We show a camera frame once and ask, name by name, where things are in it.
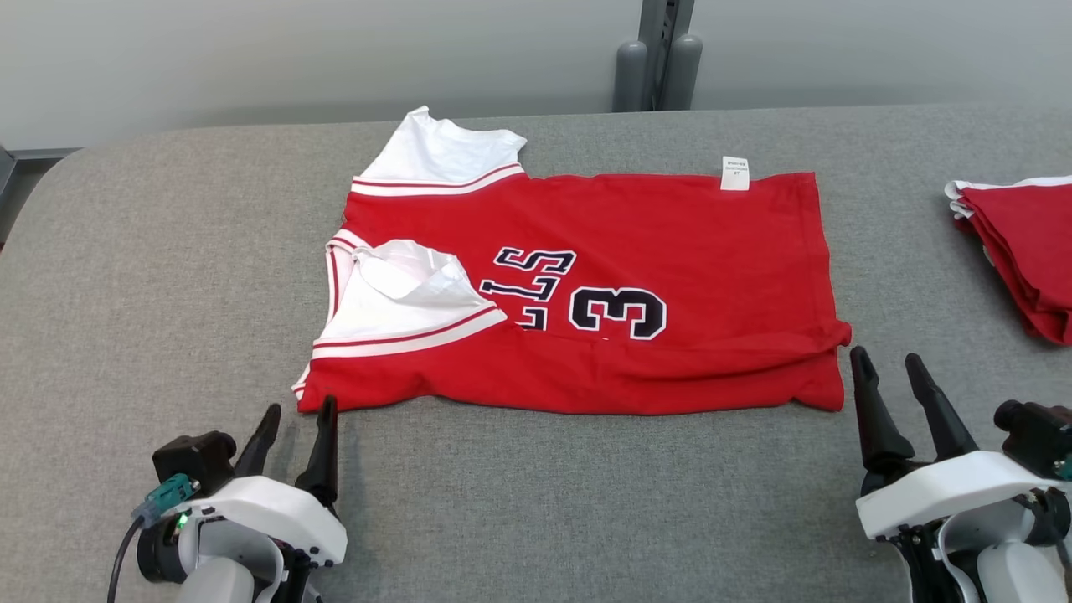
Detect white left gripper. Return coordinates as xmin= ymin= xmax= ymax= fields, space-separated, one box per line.
xmin=163 ymin=395 xmax=348 ymax=570

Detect black left cable teal plug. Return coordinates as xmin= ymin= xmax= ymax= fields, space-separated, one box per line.
xmin=107 ymin=473 xmax=200 ymax=603

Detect grey metal partition post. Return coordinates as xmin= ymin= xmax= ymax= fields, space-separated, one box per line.
xmin=638 ymin=0 xmax=696 ymax=111

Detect red white basketball jersey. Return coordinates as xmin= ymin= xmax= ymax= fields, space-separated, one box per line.
xmin=291 ymin=106 xmax=853 ymax=417

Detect grey cylindrical post foot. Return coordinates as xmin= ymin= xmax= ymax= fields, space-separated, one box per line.
xmin=612 ymin=39 xmax=648 ymax=113
xmin=666 ymin=33 xmax=704 ymax=111

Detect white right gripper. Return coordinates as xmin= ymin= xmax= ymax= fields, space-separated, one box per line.
xmin=850 ymin=346 xmax=1072 ymax=540

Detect red shorts with white trim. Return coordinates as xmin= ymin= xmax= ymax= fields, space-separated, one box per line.
xmin=945 ymin=174 xmax=1072 ymax=347

